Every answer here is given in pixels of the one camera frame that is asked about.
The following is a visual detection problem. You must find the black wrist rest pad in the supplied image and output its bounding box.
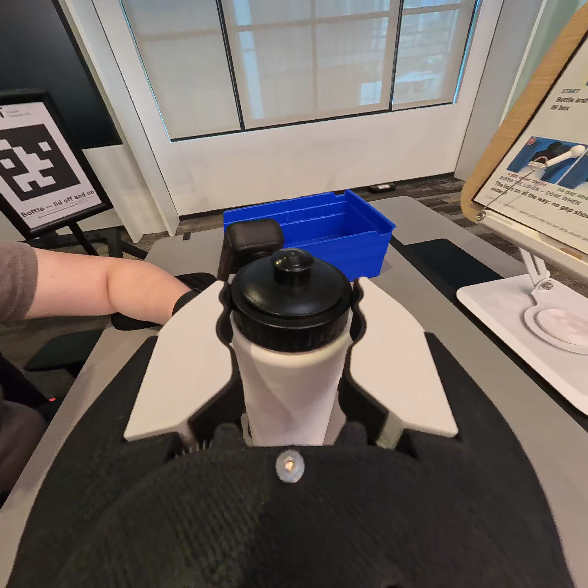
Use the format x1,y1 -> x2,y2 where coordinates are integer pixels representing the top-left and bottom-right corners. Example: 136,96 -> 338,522
110,272 -> 217,331

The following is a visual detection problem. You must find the black office chair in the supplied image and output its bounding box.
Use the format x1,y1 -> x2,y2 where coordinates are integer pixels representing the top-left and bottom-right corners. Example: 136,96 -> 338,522
0,328 -> 106,423

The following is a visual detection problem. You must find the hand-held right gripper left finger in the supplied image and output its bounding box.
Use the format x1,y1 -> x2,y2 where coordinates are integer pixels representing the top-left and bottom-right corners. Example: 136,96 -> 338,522
123,280 -> 244,448

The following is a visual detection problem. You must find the white framed window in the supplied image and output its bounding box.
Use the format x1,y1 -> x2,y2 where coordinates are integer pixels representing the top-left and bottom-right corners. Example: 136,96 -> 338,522
119,0 -> 483,142

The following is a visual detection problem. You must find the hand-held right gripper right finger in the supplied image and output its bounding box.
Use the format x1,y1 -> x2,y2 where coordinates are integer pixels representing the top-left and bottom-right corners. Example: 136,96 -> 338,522
339,277 -> 459,448

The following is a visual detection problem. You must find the black wristband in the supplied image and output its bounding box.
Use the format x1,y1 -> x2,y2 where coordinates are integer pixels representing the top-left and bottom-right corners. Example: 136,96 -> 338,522
172,288 -> 202,318

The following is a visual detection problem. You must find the white bottle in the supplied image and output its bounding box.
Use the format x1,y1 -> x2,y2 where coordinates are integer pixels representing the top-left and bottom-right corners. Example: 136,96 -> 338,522
231,335 -> 350,446

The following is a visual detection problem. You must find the blue plastic object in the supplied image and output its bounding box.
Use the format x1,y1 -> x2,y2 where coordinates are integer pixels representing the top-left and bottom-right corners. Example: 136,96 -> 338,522
224,189 -> 397,282

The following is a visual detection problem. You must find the black sign holder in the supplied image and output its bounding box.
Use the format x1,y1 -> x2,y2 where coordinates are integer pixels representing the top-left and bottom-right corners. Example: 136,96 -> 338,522
0,89 -> 148,258

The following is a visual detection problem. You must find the black bottle lid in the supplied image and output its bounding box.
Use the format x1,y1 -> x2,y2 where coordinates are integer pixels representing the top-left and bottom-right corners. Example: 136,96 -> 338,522
230,249 -> 353,353

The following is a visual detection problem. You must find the white sign stand base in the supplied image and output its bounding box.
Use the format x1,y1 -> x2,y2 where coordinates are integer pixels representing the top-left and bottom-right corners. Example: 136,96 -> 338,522
456,209 -> 588,416

